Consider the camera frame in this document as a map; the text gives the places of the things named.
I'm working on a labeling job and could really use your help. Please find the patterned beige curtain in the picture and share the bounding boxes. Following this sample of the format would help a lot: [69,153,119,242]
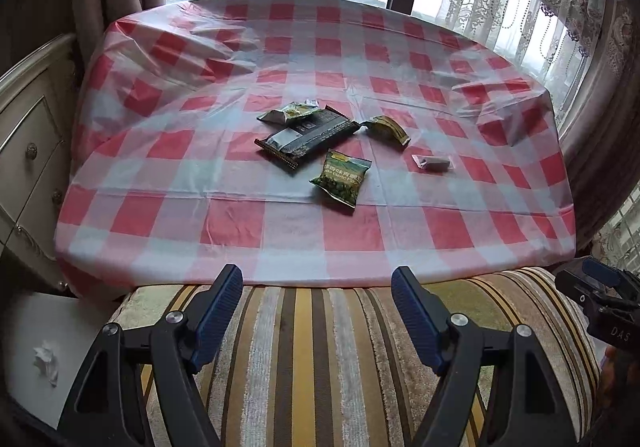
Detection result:
[555,0,640,253]

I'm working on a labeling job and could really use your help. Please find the striped sofa cushion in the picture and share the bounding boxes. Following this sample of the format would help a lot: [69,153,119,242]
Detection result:
[107,267,601,447]

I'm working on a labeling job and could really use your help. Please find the crumpled white tissue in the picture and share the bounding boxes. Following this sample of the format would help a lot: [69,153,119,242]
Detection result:
[32,341,61,387]

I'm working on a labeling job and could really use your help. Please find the white bin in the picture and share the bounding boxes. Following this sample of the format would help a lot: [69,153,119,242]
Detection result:
[0,289,126,408]

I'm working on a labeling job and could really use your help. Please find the small olive green snack packet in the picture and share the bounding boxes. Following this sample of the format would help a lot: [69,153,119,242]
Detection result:
[361,116,412,146]

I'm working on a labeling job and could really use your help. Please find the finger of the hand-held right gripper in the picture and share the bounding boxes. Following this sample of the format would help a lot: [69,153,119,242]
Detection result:
[555,256,632,300]

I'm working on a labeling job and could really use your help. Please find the green white snack packet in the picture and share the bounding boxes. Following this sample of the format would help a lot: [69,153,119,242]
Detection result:
[257,98,325,125]

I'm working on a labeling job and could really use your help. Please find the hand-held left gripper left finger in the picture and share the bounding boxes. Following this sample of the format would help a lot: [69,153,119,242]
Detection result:
[59,264,245,447]

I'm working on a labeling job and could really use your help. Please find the cream wooden cabinet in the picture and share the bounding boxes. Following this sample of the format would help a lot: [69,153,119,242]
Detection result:
[0,33,81,288]

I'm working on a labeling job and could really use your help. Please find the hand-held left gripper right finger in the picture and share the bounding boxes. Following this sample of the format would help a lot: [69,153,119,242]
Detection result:
[391,266,578,447]

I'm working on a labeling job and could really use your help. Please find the small pink white packet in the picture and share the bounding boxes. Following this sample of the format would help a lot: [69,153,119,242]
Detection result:
[411,153,455,172]

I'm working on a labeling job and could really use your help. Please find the green pea snack packet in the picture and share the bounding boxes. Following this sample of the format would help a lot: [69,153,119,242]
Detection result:
[309,148,373,212]

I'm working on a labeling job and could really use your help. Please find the red white checked tablecloth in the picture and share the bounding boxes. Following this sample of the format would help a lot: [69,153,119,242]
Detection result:
[54,0,577,300]

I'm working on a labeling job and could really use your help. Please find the long black snack packet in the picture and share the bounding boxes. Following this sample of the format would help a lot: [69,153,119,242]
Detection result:
[254,105,361,172]

